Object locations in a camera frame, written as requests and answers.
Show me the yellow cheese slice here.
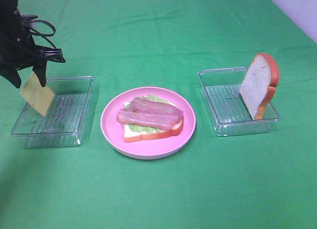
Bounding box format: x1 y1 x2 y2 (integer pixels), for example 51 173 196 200
20 73 55 117

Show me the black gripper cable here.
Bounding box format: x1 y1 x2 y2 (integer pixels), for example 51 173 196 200
21 14 60 51

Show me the pink plate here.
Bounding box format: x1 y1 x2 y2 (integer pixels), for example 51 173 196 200
100 86 196 160

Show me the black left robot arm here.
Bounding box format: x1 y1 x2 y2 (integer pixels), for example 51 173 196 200
0 0 66 88

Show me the white bread slice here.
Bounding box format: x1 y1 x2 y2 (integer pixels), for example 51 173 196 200
122 102 184 143
239 53 279 120

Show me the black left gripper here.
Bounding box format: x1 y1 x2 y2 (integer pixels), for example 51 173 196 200
0 30 66 88

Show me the upright white bread slice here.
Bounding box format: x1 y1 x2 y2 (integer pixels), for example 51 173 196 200
239 53 279 120

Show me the green tablecloth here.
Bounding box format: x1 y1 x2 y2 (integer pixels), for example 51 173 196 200
0 0 317 229

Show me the green lettuce leaf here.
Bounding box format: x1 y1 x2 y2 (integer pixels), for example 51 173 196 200
125 95 173 133

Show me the clear plastic ingredient tray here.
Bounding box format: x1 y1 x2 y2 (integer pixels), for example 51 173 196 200
11 76 94 148

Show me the clear plastic bread tray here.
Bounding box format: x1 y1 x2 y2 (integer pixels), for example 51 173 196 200
198 67 279 137

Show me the bacon strip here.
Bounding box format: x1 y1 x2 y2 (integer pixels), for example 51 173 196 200
129 97 183 118
116 109 183 130

